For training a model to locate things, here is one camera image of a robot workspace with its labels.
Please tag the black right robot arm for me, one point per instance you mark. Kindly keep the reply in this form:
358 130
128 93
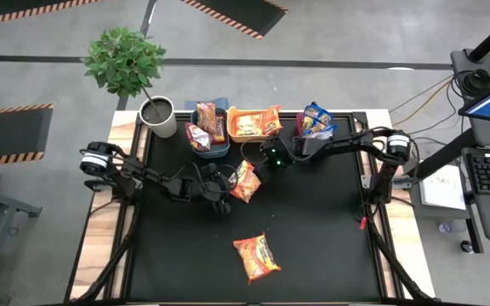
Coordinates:
347 142

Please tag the blue snack bags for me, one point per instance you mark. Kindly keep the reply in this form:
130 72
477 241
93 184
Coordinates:
298 125

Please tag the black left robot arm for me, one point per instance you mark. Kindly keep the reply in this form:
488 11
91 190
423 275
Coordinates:
143 173

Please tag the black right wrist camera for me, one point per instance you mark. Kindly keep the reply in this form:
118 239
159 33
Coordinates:
302 146

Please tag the black hazard striped floor mat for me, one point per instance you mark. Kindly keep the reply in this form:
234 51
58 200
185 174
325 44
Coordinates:
15 6
245 13
7 136

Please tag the clear plastic cup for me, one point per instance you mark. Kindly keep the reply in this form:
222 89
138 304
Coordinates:
445 228

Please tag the white paper sheet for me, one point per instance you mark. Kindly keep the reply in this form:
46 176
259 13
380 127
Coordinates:
442 187

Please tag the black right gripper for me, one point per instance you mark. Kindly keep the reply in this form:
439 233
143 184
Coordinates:
281 155

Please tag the pale round plant pot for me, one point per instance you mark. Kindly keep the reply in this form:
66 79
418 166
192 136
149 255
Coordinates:
166 127

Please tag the green leafy potted tree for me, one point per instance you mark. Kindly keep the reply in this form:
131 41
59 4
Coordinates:
121 59

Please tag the blue plastic bin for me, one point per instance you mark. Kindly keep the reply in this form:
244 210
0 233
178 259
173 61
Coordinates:
221 151

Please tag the red Maruchan ramen packet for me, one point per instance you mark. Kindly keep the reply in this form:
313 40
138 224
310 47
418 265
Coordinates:
219 129
198 138
206 117

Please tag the orange Maruchan ramen packet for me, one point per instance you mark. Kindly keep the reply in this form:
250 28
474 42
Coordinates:
247 185
257 257
271 121
249 125

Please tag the grey stand base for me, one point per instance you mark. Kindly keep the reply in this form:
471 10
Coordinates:
462 59

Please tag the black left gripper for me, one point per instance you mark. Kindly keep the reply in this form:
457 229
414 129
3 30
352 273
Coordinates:
202 193

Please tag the yellow plastic bin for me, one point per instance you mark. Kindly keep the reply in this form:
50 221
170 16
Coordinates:
231 127

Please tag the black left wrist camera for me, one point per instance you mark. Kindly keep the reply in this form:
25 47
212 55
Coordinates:
210 173

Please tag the red tag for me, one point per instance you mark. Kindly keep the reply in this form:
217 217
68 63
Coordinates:
363 223

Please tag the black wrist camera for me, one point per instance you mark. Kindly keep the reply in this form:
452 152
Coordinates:
210 173
302 146

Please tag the blue Maruchan ramen packet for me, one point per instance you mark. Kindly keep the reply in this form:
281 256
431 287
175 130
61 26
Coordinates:
323 135
318 112
313 125

